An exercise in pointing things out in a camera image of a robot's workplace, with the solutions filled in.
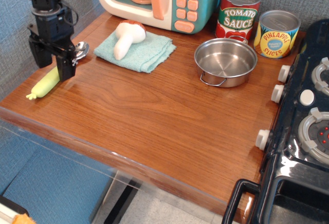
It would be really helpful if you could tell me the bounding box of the teal folded cloth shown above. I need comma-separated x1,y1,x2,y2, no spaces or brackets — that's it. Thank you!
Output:
94,32,176,73

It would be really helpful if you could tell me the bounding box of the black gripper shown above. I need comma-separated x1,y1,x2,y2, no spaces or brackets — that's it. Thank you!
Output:
28,5,77,82

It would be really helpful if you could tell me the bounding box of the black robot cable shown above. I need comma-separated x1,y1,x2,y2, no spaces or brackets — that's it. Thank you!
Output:
0,0,79,27

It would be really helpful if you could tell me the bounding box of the small steel pot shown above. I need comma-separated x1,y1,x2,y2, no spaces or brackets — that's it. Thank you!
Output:
194,38,258,88

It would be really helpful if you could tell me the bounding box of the yellow handled metal spoon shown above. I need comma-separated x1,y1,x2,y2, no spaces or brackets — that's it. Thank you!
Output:
26,42,89,100

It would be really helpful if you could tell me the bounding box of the black toy stove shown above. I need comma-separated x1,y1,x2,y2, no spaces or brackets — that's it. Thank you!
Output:
222,19,328,223

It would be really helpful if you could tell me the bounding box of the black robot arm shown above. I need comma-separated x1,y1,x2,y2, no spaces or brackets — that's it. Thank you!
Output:
28,0,77,81

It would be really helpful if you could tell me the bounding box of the pineapple slices can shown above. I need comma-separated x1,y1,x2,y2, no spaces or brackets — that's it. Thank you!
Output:
253,10,301,59

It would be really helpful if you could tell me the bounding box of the tomato sauce can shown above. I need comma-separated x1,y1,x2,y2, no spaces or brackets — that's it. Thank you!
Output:
215,0,261,43

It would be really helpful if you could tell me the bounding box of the plush white mushroom toy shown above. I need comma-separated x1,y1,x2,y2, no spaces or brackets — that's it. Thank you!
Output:
114,20,146,60

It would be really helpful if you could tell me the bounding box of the toy microwave teal and cream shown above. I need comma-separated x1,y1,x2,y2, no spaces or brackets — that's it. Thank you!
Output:
99,0,220,34

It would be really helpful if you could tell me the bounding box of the orange and black object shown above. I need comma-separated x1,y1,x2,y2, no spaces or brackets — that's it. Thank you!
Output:
1,196,35,224

